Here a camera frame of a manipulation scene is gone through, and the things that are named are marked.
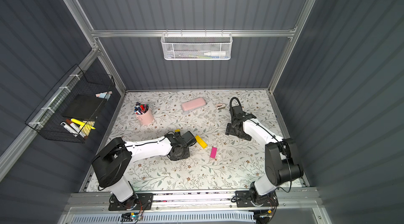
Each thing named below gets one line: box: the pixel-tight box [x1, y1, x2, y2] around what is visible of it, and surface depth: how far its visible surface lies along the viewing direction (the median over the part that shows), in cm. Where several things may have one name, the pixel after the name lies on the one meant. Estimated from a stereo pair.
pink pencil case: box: [181, 97, 207, 112], surface depth 111 cm
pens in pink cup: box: [134, 101, 149, 115], surface depth 96 cm
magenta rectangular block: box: [209, 146, 218, 159], surface depth 91 cm
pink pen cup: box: [135, 107, 154, 125], surface depth 97 cm
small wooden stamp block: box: [216, 103, 226, 110], surface depth 111 cm
